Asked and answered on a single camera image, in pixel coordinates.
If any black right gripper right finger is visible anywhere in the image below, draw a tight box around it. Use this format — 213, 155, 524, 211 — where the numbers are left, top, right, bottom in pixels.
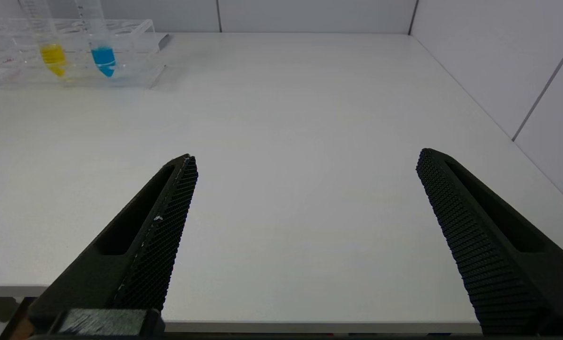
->
415, 147, 563, 337

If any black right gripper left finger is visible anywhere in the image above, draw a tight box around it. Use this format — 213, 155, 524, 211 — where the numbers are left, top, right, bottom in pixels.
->
26, 153, 200, 333

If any clear acrylic test tube rack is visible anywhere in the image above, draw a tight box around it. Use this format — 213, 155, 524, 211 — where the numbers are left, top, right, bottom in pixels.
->
0, 18, 167, 90

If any test tube with blue pigment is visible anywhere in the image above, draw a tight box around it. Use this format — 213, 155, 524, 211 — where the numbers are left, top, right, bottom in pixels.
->
76, 0, 117, 79

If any test tube with yellow pigment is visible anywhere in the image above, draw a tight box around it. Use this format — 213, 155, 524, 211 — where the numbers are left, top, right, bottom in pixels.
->
19, 0, 69, 78

